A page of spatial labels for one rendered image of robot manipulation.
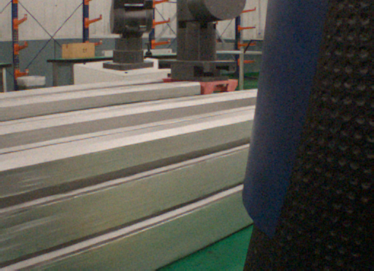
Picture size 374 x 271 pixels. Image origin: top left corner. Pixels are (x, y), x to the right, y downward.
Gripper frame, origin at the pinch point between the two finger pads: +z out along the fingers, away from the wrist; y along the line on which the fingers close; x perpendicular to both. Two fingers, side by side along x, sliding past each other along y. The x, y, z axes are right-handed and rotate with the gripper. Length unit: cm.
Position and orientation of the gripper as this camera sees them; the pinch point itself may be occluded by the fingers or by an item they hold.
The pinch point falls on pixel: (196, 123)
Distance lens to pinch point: 57.1
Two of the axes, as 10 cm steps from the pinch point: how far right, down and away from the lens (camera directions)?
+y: 6.8, 1.6, -7.1
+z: 0.0, 9.8, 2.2
